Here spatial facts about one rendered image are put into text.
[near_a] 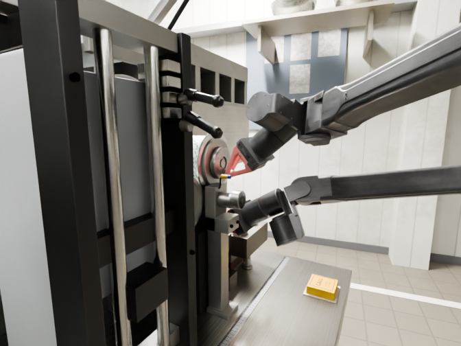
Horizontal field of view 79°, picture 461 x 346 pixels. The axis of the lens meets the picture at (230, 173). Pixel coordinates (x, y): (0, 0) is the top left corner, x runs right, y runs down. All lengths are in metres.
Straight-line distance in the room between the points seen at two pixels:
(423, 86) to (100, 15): 0.35
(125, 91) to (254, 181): 3.12
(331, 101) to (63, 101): 0.38
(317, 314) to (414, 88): 0.54
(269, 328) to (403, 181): 0.42
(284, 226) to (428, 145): 2.51
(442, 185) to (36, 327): 0.77
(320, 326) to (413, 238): 2.55
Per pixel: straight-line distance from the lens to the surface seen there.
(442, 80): 0.40
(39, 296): 0.56
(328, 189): 0.64
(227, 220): 0.60
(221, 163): 0.64
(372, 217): 3.36
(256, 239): 0.85
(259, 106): 0.50
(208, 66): 1.27
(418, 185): 0.67
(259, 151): 0.58
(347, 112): 0.46
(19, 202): 0.53
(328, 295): 0.81
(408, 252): 3.26
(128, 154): 0.32
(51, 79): 0.26
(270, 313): 0.74
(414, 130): 3.02
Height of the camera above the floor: 1.33
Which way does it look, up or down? 9 degrees down
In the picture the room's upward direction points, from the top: straight up
